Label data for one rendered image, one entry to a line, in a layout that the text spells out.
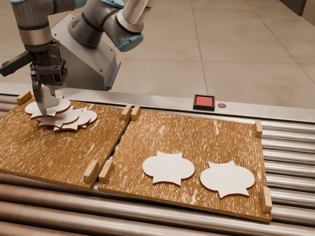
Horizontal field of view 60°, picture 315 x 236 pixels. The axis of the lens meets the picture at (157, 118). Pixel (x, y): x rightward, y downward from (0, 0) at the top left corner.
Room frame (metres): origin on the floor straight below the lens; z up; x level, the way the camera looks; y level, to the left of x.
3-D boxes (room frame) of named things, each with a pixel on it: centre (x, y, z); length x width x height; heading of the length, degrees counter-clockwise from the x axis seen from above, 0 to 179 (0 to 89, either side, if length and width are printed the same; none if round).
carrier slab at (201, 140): (0.57, -0.09, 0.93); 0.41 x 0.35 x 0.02; 77
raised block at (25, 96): (0.84, 0.48, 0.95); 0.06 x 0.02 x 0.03; 166
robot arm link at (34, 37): (0.70, 0.31, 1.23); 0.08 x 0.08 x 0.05
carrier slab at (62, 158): (0.66, 0.32, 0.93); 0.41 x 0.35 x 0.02; 76
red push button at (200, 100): (0.85, -0.17, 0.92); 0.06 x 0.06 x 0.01; 81
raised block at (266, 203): (0.39, -0.25, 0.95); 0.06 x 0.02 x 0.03; 167
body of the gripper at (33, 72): (0.70, 0.31, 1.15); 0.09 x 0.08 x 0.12; 93
